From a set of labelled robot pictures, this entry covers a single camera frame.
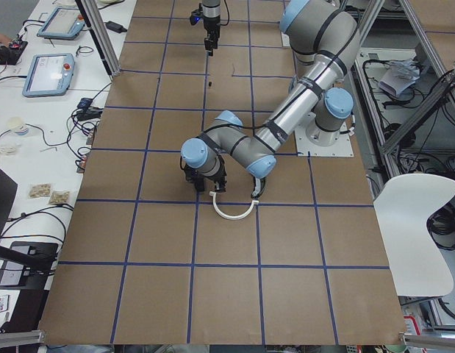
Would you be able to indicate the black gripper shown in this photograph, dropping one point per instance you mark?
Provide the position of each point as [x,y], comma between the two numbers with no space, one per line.
[211,25]
[220,173]

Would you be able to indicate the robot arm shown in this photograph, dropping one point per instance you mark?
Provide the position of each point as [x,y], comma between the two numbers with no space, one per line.
[211,15]
[326,39]

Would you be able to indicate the olive brake shoe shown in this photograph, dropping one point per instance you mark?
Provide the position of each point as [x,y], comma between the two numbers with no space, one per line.
[259,187]

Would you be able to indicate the black power adapter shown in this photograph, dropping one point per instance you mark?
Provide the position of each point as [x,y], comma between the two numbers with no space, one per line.
[115,27]

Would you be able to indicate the far blue teach pendant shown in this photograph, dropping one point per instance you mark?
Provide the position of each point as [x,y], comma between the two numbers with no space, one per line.
[62,24]

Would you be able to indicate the blue teach pendant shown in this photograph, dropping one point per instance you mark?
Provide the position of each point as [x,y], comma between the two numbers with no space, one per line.
[49,75]
[62,24]

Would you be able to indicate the near blue teach pendant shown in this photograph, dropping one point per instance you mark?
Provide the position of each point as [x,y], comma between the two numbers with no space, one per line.
[49,75]

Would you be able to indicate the white chair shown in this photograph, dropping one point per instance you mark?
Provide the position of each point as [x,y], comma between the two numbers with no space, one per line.
[403,207]

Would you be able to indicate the white curved plastic bracket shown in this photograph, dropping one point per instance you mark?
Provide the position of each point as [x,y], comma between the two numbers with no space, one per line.
[232,212]

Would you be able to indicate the aluminium frame post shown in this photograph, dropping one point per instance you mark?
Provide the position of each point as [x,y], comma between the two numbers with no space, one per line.
[99,34]

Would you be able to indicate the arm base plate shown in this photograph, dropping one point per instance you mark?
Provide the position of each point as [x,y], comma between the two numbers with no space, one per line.
[311,141]

